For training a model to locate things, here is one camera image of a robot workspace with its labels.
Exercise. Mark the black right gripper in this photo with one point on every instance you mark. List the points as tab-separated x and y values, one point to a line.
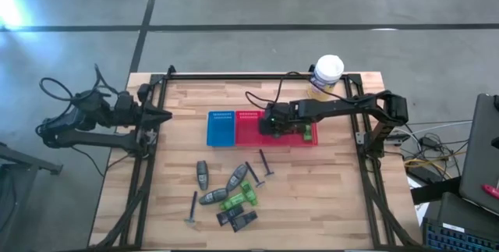
290	117

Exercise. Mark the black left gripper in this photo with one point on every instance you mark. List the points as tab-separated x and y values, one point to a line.
130	111

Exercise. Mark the green travel bottle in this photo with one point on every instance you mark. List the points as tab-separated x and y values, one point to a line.
231	203
248	192
307	132

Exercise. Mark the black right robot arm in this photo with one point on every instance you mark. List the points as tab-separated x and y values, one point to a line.
343	105

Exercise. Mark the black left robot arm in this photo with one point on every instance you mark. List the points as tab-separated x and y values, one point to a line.
93	139

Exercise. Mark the red plastic basket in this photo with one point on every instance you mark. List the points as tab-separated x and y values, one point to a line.
247	129
296	139
285	141

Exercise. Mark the blue plastic basket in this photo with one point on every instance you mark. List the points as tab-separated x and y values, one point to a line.
220	129

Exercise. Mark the Lysol wipes canister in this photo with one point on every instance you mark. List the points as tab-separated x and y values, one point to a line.
329	70

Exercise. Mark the grey side table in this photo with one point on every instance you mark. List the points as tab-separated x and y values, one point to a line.
19	158

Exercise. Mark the black power adapter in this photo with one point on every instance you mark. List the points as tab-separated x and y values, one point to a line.
430	142

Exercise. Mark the grey laptop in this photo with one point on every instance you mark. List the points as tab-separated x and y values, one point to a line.
481	146

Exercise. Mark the blue keyed keyboard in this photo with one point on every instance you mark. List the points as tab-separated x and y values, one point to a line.
456	238

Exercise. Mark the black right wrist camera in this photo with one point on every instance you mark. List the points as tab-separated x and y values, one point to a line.
277	112

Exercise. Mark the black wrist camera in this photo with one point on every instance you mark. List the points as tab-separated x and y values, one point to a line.
277	112
143	92

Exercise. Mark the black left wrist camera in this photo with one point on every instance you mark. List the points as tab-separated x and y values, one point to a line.
143	92

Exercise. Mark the black aluminium table frame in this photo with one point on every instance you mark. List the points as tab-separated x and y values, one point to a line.
234	76

